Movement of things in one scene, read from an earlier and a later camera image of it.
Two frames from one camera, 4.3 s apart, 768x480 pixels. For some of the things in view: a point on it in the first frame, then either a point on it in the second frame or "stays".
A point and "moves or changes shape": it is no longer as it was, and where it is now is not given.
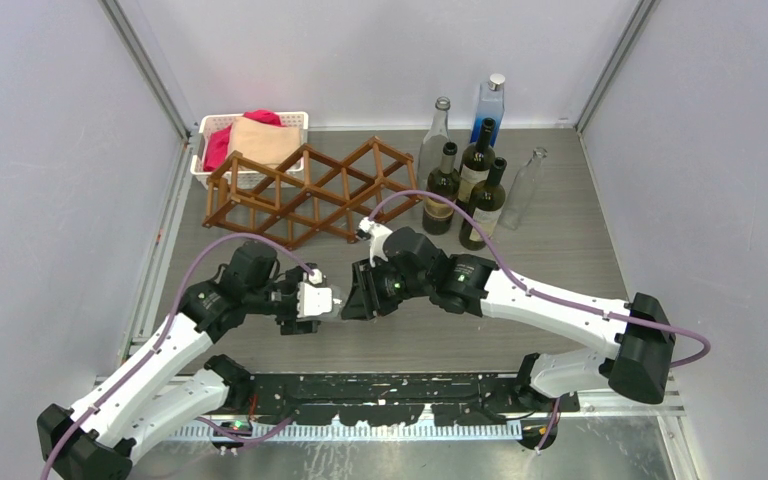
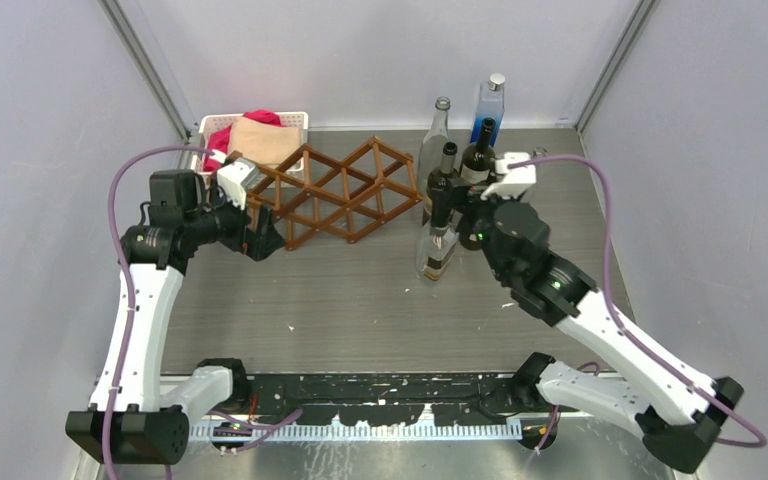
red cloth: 217,143 stays
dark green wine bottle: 477,163 stays
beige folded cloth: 262,140 stays
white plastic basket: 238,181 stays
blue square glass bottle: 490,105 stays
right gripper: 365,301 → 445,199
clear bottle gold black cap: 339,300 moves or changes shape
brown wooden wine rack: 310,194 stays
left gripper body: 284,297 → 230,225
